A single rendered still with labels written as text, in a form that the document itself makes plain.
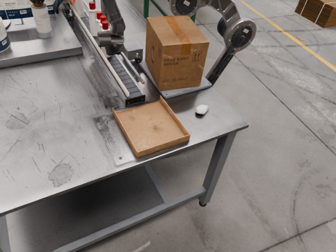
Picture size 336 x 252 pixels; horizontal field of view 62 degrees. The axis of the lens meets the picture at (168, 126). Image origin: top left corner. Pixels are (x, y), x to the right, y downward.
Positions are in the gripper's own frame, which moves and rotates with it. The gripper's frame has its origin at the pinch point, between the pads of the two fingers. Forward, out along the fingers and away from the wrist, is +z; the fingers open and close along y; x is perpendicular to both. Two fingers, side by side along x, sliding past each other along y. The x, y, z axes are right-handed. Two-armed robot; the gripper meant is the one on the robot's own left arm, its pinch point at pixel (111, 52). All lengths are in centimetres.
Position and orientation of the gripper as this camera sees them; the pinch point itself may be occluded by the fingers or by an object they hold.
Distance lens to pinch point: 162.4
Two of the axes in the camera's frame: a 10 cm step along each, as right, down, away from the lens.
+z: -3.7, 1.1, 9.2
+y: -8.8, 2.8, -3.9
